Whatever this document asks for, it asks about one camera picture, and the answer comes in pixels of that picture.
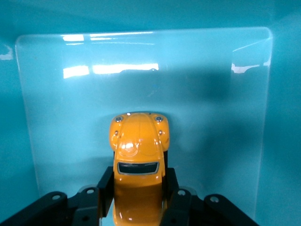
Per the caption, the teal plastic storage bin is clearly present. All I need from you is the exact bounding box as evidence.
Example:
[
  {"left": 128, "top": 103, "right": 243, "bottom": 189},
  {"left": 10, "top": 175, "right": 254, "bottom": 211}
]
[{"left": 0, "top": 0, "right": 301, "bottom": 226}]

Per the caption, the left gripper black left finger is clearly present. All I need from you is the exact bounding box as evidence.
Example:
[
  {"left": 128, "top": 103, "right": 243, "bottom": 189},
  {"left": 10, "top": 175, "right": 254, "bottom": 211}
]
[{"left": 0, "top": 166, "right": 115, "bottom": 226}]

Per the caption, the yellow beetle toy car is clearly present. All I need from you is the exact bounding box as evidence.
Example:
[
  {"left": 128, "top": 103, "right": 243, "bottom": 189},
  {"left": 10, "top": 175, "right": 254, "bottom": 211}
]
[{"left": 109, "top": 112, "right": 170, "bottom": 226}]

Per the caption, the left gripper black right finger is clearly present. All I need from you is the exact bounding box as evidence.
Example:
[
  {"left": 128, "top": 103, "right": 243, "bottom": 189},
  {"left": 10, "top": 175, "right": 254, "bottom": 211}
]
[{"left": 161, "top": 167, "right": 261, "bottom": 226}]

